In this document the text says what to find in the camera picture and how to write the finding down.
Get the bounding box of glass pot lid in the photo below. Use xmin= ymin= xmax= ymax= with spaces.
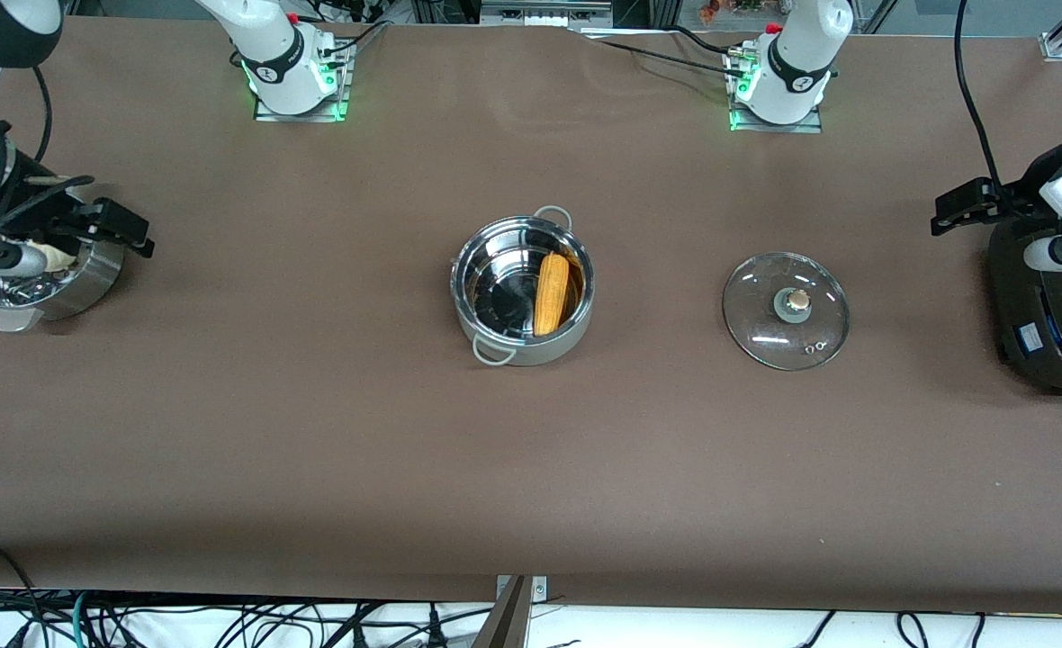
xmin=722 ymin=252 xmax=851 ymax=371

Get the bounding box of yellow corn cob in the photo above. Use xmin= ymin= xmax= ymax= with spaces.
xmin=533 ymin=253 xmax=572 ymax=338

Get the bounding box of steel steamer pot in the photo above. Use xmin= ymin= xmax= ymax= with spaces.
xmin=0 ymin=229 xmax=126 ymax=334

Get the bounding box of stainless steel pot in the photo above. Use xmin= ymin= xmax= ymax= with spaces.
xmin=449 ymin=205 xmax=597 ymax=367

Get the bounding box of white steamed bun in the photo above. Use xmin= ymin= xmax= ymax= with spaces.
xmin=27 ymin=238 xmax=78 ymax=271

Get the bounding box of black rice cooker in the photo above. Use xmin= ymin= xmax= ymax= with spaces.
xmin=988 ymin=216 xmax=1062 ymax=398

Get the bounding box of grey metal equipment box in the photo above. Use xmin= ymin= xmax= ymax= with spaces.
xmin=480 ymin=0 xmax=614 ymax=28

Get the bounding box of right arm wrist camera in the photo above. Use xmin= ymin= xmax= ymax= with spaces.
xmin=0 ymin=241 xmax=48 ymax=276

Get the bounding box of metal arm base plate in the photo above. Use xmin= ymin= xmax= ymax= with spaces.
xmin=254 ymin=36 xmax=351 ymax=122
xmin=727 ymin=45 xmax=825 ymax=134

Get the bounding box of black base power cable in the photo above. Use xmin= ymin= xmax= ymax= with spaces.
xmin=319 ymin=20 xmax=393 ymax=57

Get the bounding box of short black table cable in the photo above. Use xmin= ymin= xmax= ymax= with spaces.
xmin=664 ymin=24 xmax=741 ymax=53

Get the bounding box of long black table cable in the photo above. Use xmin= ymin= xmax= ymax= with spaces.
xmin=570 ymin=30 xmax=737 ymax=75

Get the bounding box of brown camera pole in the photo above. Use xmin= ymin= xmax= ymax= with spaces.
xmin=472 ymin=576 xmax=532 ymax=648

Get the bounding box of small metal pole bracket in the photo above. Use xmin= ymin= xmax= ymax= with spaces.
xmin=495 ymin=574 xmax=549 ymax=602

